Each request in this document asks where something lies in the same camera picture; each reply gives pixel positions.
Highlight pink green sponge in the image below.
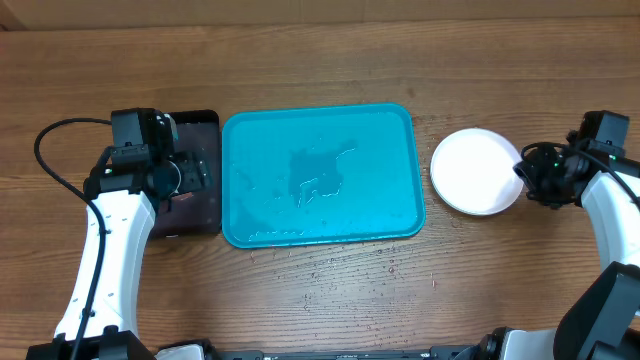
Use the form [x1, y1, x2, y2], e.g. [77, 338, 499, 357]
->
[170, 192, 194, 202]

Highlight black tray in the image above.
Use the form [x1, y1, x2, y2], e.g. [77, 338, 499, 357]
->
[151, 110, 221, 238]

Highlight white plate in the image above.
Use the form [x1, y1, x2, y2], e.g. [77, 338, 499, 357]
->
[430, 128, 523, 216]

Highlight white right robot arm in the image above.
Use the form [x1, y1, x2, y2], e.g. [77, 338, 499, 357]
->
[459, 142, 639, 359]

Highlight teal plastic tray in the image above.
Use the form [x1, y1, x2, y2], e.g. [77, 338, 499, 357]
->
[221, 103, 426, 249]

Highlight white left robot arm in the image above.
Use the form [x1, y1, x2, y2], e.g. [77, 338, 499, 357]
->
[27, 148, 202, 359]

